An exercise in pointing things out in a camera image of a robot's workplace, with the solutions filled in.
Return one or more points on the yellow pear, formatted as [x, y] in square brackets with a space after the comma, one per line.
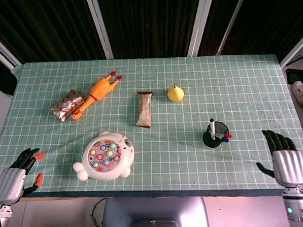
[176, 94]

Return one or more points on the red white snack packet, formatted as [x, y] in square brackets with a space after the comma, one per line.
[64, 106]

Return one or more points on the brown snack bar packet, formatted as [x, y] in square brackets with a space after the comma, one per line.
[144, 110]

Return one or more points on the black box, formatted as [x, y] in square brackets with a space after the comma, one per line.
[299, 76]

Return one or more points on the orange rubber chicken toy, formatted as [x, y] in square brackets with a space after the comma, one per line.
[99, 92]

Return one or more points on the grey robot torso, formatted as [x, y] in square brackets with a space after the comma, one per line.
[154, 215]

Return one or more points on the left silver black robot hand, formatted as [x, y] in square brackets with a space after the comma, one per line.
[10, 182]

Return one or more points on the white frame rail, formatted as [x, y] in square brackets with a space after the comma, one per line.
[296, 48]
[1, 51]

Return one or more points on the white shoe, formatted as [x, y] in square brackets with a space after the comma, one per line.
[301, 93]

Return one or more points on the red and white marker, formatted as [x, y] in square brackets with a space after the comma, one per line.
[227, 136]

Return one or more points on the green checked tablecloth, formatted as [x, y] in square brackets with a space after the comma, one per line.
[169, 163]

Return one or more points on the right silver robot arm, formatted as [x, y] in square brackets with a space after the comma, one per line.
[297, 207]

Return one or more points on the white animal whack-a-mole toy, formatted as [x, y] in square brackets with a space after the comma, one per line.
[105, 157]

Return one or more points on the thin white frame post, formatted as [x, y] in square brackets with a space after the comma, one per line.
[231, 20]

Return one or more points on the black mesh pen holder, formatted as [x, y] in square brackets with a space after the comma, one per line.
[211, 141]

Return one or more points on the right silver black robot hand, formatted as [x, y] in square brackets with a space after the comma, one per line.
[289, 166]

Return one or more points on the white marker with black cap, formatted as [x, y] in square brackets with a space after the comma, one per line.
[213, 128]

